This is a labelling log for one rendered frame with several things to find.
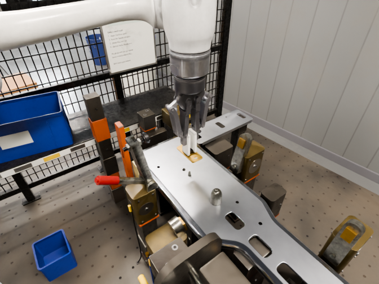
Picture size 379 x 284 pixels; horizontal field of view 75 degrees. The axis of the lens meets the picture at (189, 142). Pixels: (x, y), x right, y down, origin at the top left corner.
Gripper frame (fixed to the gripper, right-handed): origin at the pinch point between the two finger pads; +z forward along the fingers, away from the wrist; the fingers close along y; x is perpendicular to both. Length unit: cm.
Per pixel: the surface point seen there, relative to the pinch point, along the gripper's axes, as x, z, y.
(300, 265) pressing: 37.5, 13.2, -3.6
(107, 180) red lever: 0.9, -0.3, 24.3
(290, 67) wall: -78, 42, -169
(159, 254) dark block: 22.5, 1.3, 23.2
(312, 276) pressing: 40.5, 13.2, -3.8
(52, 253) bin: -21, 43, 45
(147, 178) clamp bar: 1.8, 4.2, 14.8
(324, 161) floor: -19, 113, -169
